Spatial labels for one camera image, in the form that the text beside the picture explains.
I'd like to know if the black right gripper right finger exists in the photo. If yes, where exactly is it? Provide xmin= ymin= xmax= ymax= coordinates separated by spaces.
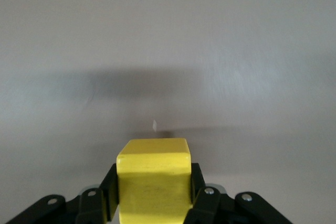
xmin=185 ymin=163 xmax=292 ymax=224

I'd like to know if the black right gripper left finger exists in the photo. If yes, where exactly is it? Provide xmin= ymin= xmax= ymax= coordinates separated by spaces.
xmin=5 ymin=163 xmax=120 ymax=224

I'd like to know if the yellow block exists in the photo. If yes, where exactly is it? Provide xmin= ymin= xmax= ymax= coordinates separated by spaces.
xmin=116 ymin=137 xmax=194 ymax=224

